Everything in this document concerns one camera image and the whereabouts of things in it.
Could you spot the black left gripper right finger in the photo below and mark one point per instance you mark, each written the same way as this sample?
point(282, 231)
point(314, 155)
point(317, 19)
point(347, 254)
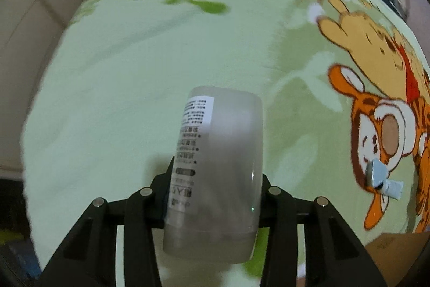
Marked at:
point(334, 256)

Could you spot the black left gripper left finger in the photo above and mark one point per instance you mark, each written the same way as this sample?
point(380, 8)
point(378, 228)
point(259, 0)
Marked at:
point(87, 255)

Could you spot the translucent plastic container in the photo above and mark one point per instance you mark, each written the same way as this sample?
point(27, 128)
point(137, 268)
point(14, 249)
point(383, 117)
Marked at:
point(215, 190)

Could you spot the brown cardboard box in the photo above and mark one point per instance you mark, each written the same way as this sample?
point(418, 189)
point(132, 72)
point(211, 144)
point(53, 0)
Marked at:
point(395, 254)

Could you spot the Winnie the Pooh blanket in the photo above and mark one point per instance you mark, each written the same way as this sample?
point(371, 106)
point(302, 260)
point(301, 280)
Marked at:
point(342, 82)

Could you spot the white wardrobe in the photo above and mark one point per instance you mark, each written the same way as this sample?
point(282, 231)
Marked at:
point(30, 32)

